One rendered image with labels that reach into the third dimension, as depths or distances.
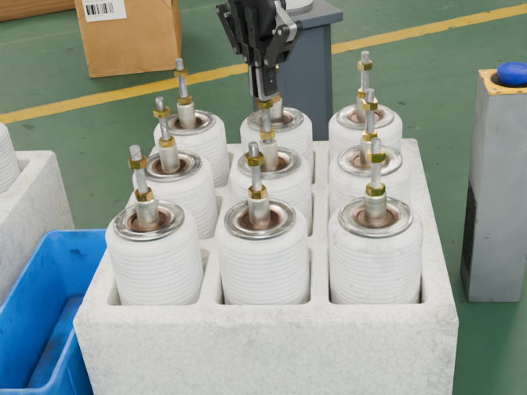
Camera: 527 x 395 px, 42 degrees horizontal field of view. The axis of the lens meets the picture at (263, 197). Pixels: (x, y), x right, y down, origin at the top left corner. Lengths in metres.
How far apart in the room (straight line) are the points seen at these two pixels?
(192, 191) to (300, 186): 0.13
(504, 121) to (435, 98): 0.74
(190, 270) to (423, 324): 0.24
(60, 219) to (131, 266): 0.41
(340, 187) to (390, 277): 0.14
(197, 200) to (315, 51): 0.46
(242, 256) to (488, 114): 0.34
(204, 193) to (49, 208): 0.33
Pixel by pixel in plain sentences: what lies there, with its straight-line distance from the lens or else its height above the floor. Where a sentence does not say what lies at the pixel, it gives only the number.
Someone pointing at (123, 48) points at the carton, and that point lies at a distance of 1.84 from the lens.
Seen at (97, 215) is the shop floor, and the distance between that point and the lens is 1.25.
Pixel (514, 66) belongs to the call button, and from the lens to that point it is 0.87.
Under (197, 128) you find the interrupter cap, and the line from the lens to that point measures 0.91.
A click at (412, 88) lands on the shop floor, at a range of 1.64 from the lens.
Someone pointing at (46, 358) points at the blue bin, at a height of 0.00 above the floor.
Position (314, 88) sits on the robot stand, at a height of 0.17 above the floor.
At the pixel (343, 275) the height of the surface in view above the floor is 0.20.
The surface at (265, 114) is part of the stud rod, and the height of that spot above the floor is 0.32.
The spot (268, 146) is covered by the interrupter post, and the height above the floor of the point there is 0.28.
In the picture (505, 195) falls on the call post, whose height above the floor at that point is 0.17.
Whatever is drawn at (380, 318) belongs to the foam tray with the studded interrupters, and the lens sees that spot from 0.70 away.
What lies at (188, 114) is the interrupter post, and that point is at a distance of 0.92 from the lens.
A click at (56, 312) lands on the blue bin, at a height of 0.02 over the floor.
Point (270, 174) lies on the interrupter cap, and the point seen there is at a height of 0.25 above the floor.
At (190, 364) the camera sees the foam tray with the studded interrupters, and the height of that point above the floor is 0.12.
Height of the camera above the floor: 0.64
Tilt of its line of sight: 32 degrees down
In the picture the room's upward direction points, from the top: 5 degrees counter-clockwise
